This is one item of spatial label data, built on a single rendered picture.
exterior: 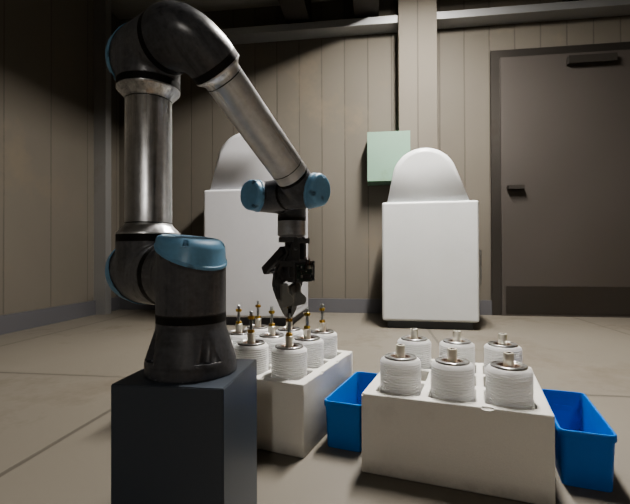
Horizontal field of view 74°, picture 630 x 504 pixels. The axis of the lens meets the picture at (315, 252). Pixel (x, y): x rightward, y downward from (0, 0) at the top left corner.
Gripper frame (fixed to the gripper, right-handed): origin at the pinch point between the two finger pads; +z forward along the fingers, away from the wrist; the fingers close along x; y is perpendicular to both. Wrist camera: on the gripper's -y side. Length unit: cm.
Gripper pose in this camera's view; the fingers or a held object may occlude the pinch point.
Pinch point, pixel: (287, 312)
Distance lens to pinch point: 114.8
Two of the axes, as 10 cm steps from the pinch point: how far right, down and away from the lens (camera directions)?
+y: 6.6, -0.1, -7.5
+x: 7.5, 0.0, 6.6
